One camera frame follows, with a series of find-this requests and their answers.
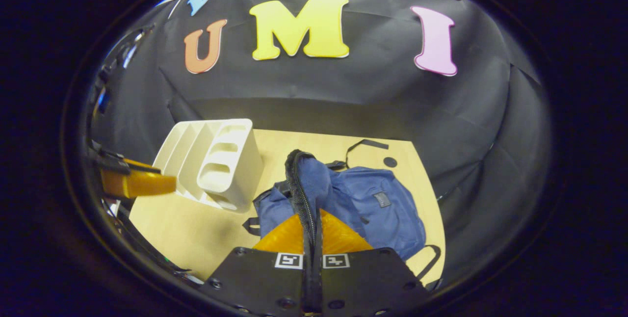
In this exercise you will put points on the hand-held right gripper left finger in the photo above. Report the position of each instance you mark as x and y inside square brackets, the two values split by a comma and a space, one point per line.
[265, 282]

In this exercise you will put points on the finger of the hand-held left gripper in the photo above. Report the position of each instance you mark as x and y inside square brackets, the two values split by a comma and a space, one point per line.
[137, 184]

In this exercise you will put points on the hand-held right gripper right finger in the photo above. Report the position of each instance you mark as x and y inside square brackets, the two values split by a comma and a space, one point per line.
[363, 282]

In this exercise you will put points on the blue schoolbag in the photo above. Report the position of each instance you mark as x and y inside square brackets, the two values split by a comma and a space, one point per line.
[373, 199]

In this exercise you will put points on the white bookshelf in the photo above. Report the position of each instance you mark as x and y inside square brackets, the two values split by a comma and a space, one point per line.
[230, 160]

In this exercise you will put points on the black backdrop cloth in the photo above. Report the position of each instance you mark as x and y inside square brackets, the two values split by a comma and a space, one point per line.
[382, 96]

